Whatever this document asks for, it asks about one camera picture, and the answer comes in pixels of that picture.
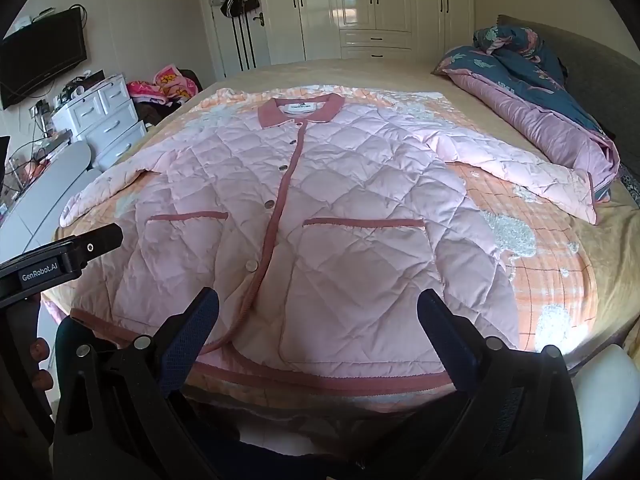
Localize white round stool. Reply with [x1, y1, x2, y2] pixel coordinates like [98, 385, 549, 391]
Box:
[530, 345, 640, 480]

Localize blue floral pink quilt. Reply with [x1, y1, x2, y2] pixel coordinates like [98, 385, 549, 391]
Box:
[431, 25, 621, 206]

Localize white wardrobe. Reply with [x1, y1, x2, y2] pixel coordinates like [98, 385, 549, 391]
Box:
[255, 0, 476, 63]

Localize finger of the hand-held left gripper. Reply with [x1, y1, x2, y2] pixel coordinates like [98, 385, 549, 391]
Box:
[70, 222, 124, 266]

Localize white drawer cabinet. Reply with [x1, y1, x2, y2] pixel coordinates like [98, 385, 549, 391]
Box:
[51, 74, 147, 171]

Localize white oval table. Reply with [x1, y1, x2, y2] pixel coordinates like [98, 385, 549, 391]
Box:
[0, 140, 103, 266]

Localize pink cartoon blanket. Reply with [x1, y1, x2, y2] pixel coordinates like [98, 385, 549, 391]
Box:
[126, 64, 200, 103]

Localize dark chair with clothes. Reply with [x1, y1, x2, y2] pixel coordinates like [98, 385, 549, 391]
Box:
[135, 69, 203, 127]

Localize grey padded headboard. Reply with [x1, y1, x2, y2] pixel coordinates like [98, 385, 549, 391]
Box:
[497, 14, 640, 171]

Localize white door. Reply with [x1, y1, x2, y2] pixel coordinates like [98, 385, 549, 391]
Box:
[197, 0, 273, 81]

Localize person's left hand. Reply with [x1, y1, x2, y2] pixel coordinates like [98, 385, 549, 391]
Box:
[27, 337, 53, 393]

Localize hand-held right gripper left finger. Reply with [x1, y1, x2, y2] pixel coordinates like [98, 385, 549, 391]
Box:
[52, 287, 221, 480]

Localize bed with beige sheet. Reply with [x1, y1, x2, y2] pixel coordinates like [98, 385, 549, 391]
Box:
[30, 52, 640, 376]

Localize orange plaid blanket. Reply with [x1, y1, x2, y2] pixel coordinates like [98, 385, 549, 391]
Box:
[42, 85, 598, 411]

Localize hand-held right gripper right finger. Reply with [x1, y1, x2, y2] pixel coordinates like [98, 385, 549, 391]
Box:
[416, 287, 583, 480]

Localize pink quilted jacket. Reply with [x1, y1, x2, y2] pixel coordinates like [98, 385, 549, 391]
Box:
[59, 92, 601, 393]

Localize black flat television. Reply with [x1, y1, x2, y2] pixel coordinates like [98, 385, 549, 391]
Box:
[0, 7, 88, 111]

